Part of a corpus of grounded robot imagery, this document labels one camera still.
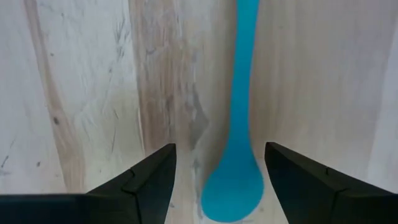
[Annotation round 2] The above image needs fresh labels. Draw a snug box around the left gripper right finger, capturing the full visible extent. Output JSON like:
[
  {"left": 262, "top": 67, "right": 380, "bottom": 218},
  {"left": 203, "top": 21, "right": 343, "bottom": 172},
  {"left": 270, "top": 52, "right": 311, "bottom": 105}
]
[{"left": 265, "top": 142, "right": 398, "bottom": 224}]

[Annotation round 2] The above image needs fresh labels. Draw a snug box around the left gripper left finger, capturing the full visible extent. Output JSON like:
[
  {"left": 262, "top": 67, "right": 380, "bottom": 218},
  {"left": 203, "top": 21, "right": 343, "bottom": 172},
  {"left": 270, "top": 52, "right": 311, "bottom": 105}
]
[{"left": 0, "top": 143, "right": 177, "bottom": 224}]

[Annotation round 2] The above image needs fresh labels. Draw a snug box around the teal silicone spoon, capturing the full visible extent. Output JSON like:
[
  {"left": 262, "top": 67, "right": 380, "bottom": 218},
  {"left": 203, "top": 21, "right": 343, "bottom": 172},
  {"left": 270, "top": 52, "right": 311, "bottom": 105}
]
[{"left": 200, "top": 0, "right": 265, "bottom": 223}]

